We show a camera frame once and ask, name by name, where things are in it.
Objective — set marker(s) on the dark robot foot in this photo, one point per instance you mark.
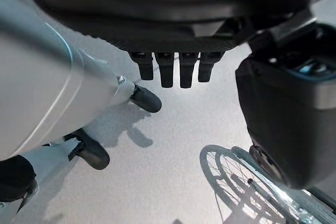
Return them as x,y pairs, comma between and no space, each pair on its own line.
92,155
149,100

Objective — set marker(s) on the silver left robot leg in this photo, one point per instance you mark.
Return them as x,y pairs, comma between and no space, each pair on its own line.
52,90

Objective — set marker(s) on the dark right robot foot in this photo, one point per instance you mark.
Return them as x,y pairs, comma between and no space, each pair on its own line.
92,155

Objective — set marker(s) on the dark left robot foot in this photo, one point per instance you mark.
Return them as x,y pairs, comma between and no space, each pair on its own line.
149,100

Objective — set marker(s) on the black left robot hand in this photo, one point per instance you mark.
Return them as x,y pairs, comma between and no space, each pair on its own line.
170,19

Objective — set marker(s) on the silver right robot leg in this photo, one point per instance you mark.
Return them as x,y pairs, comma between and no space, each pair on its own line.
47,161

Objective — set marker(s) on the silver robot leg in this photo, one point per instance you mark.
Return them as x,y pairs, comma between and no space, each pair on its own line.
52,90
47,161

